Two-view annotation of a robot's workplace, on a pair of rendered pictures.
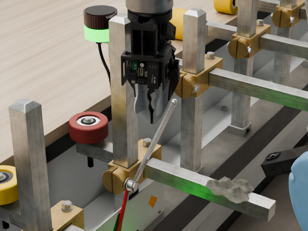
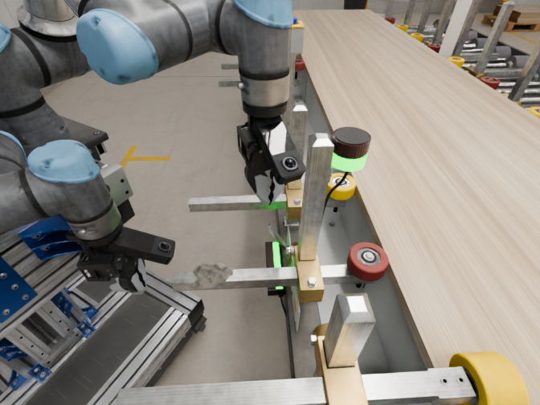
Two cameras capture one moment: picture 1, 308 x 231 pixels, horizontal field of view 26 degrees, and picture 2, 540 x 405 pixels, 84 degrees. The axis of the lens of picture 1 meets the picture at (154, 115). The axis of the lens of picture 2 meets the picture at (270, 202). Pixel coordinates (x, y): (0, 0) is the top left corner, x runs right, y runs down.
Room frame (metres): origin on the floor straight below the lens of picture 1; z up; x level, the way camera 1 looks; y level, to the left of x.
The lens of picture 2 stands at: (1.38, -0.26, 1.40)
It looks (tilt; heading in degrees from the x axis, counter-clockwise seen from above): 42 degrees down; 143
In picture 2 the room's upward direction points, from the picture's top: straight up
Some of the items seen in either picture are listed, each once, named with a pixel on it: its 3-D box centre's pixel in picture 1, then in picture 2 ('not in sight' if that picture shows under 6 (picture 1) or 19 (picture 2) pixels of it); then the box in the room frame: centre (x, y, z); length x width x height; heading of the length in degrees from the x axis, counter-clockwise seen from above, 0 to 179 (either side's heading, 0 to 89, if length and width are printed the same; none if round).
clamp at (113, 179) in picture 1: (131, 166); (308, 268); (1.11, 0.04, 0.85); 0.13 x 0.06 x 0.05; 146
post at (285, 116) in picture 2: not in sight; (286, 122); (0.66, 0.34, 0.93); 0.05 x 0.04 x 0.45; 146
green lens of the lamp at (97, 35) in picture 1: (101, 30); (347, 155); (1.12, 0.09, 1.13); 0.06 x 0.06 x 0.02
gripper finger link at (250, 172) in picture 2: (165, 75); (258, 171); (1.02, -0.02, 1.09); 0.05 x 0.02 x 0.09; 77
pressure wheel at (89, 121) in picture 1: (89, 142); (363, 271); (1.19, 0.13, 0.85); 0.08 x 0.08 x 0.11
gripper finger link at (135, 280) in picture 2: not in sight; (125, 287); (0.93, -0.30, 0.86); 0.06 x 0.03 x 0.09; 56
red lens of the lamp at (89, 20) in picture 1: (100, 16); (350, 141); (1.12, 0.09, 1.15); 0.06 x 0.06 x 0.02
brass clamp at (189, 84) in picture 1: (198, 76); (338, 377); (1.32, -0.10, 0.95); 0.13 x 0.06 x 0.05; 146
